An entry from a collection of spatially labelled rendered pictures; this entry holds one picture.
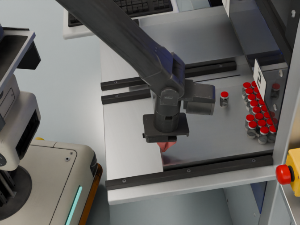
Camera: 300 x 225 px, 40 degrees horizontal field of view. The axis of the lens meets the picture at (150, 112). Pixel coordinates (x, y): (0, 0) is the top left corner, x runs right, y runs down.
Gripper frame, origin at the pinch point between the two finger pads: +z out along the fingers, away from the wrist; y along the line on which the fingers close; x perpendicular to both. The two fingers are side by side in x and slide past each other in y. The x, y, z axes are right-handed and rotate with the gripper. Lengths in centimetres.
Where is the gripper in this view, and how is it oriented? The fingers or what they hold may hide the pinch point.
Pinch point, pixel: (163, 147)
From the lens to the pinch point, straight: 103.6
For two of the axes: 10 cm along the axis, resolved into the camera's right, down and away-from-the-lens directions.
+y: 9.9, -0.5, 1.0
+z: -0.4, 6.8, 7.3
